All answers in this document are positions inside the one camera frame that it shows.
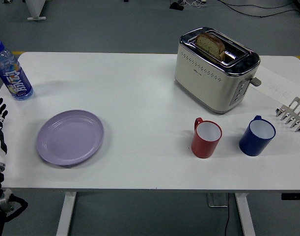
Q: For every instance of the blue-capped drink bottle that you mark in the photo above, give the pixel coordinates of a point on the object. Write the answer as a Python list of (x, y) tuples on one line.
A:
[(13, 73)]

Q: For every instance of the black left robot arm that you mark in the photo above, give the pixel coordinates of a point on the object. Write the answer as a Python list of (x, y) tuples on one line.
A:
[(3, 204)]

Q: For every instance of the black table control panel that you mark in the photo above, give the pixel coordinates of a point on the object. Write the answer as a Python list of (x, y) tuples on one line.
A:
[(294, 196)]

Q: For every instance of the purple plate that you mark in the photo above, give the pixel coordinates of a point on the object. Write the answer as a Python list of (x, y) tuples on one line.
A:
[(70, 137)]

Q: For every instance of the cream silver toaster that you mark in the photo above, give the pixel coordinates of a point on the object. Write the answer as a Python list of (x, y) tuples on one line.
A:
[(213, 78)]

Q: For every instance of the black floor device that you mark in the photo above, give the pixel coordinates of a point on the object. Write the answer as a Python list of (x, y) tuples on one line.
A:
[(176, 6)]

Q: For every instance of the red mug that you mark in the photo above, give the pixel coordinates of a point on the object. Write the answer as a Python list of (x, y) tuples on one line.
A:
[(205, 138)]

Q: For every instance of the white paper sheet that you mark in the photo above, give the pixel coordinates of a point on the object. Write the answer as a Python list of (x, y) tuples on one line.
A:
[(280, 83)]

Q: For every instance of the white furniture foot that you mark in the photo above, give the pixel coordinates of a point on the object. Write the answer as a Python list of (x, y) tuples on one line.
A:
[(35, 9)]

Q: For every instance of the bread slice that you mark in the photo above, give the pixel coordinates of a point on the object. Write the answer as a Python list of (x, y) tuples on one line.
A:
[(211, 48)]

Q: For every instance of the blue mug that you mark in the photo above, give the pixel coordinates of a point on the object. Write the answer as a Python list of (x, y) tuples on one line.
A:
[(257, 136)]

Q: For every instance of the silver metal toast rack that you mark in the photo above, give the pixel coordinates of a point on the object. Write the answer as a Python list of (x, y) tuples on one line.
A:
[(293, 114)]

